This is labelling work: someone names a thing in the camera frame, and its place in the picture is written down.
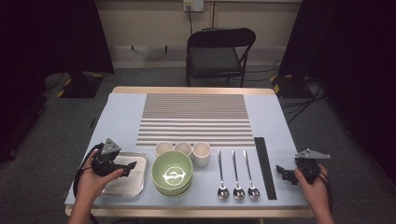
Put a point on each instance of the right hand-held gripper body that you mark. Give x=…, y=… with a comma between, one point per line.
x=309, y=168

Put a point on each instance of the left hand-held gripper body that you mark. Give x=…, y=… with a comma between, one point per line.
x=107, y=158

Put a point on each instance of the white square plate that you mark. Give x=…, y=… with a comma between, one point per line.
x=137, y=183

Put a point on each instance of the row of black chopsticks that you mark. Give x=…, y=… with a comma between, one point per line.
x=265, y=168

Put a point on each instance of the metal spoon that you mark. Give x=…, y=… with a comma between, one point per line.
x=238, y=193
x=223, y=193
x=253, y=193

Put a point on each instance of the person's right hand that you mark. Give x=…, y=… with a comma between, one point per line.
x=314, y=191

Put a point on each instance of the person's left hand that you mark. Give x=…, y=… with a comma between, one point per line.
x=90, y=183

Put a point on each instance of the white cup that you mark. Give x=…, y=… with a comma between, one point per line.
x=164, y=147
x=183, y=147
x=201, y=155

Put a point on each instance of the small black floor strip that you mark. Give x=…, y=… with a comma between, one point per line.
x=92, y=122

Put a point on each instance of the light blue table mat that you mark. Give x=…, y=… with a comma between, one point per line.
x=124, y=118

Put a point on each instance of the black taped stand base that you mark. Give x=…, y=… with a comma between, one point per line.
x=289, y=88
x=82, y=88

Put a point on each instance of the grey striped placemat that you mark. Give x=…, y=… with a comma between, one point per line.
x=199, y=109

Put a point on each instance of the grey round floor base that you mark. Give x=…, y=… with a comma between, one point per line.
x=54, y=82

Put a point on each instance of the black curtain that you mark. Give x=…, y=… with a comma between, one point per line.
x=46, y=31
x=358, y=62

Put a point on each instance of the black folding chair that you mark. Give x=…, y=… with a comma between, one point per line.
x=214, y=60

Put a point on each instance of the white wall power outlet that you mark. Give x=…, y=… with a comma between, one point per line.
x=197, y=5

